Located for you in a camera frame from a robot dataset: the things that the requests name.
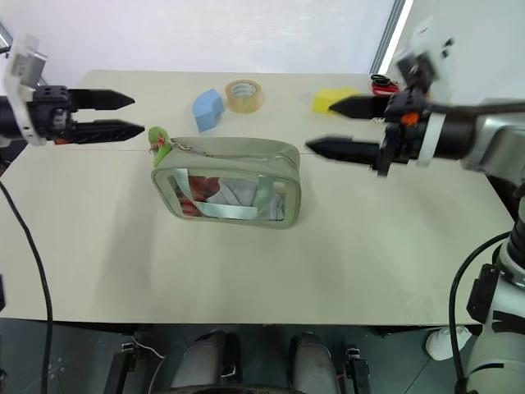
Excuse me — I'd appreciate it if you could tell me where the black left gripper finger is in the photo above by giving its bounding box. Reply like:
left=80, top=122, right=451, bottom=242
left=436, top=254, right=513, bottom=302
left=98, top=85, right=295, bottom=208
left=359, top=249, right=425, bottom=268
left=68, top=89, right=136, bottom=113
left=72, top=119, right=147, bottom=145

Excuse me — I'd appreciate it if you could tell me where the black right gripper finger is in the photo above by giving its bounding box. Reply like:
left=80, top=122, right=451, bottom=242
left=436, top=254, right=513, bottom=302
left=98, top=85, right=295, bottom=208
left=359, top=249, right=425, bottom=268
left=304, top=136, right=386, bottom=168
left=328, top=94, right=390, bottom=121

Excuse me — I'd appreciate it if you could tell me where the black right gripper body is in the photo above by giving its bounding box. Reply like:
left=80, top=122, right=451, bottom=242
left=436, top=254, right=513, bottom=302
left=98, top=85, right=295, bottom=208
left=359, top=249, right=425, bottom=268
left=373, top=90, right=431, bottom=178

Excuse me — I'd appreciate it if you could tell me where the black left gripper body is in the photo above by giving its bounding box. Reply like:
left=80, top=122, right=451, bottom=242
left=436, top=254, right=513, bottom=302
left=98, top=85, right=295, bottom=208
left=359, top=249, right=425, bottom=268
left=30, top=85, right=78, bottom=145

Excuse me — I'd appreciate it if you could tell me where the beige pouch with clear window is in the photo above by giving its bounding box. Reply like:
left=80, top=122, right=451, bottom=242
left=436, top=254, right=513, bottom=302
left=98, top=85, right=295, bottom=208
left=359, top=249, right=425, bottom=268
left=150, top=136, right=303, bottom=232

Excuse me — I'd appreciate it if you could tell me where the dark red cloth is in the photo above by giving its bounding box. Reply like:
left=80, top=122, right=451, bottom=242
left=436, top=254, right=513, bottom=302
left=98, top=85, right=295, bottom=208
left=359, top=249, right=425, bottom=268
left=179, top=175, right=225, bottom=217

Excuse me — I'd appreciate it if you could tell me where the light grey cloth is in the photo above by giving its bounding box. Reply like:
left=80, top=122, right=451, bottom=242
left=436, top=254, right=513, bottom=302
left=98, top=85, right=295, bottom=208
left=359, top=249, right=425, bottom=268
left=204, top=176, right=285, bottom=222

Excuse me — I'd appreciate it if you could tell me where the yellow sponge block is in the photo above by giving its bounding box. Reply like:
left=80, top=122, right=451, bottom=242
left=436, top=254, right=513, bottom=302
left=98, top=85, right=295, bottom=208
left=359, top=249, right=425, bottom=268
left=313, top=86, right=363, bottom=114

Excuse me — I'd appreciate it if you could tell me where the green zipper pull charm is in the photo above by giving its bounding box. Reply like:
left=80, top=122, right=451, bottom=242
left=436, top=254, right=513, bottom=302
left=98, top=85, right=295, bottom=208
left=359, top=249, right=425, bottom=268
left=147, top=126, right=172, bottom=166

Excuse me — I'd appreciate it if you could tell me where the blue foam block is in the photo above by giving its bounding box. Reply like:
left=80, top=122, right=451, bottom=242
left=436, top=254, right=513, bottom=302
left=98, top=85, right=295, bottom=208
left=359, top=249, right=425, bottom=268
left=191, top=87, right=226, bottom=134

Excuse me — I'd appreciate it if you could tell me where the clear packing tape roll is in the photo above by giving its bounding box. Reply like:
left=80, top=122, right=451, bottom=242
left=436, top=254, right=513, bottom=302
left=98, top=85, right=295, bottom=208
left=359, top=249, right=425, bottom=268
left=224, top=78, right=266, bottom=114

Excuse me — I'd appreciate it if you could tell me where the grey rounded robot leg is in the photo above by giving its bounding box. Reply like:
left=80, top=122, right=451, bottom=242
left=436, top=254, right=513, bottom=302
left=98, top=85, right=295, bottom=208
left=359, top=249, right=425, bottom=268
left=288, top=331, right=342, bottom=394
left=169, top=329, right=243, bottom=392

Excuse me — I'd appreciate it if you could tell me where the white object on floor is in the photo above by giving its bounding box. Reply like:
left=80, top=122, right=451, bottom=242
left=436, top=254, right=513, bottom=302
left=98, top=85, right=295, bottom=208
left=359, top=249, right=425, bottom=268
left=424, top=325, right=473, bottom=363

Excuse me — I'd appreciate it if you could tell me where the red flat ring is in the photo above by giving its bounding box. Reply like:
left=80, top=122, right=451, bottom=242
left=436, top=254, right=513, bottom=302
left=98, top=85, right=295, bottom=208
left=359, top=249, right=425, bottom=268
left=371, top=80, right=399, bottom=99

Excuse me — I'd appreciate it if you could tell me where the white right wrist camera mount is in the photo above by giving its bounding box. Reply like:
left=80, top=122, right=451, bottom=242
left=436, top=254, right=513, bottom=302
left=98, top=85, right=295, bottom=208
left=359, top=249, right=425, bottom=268
left=395, top=16, right=457, bottom=167

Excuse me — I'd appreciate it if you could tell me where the grey window frame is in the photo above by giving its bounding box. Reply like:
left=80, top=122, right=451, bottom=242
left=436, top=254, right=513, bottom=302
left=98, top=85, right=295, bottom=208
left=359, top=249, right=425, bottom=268
left=370, top=0, right=414, bottom=76

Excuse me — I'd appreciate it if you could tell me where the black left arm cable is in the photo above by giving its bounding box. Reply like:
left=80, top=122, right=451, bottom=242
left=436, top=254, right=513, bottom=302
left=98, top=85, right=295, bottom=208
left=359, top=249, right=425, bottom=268
left=0, top=179, right=55, bottom=394

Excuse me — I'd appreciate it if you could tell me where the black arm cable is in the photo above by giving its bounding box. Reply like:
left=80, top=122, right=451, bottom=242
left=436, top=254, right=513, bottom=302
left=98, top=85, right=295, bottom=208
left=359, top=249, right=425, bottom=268
left=428, top=99, right=525, bottom=394
left=0, top=179, right=55, bottom=394

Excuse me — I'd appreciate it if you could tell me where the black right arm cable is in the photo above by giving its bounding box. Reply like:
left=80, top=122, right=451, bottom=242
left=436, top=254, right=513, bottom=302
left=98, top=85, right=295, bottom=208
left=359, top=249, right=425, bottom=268
left=428, top=99, right=525, bottom=394

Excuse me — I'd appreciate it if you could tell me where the black floor bracket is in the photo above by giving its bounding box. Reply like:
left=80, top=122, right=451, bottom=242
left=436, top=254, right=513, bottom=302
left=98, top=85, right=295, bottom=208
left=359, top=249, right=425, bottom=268
left=343, top=346, right=373, bottom=394
left=102, top=339, right=139, bottom=394

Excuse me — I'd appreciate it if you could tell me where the thin white wire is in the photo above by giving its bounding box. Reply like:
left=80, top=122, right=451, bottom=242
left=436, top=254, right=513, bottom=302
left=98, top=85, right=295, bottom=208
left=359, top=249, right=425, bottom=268
left=133, top=327, right=167, bottom=361

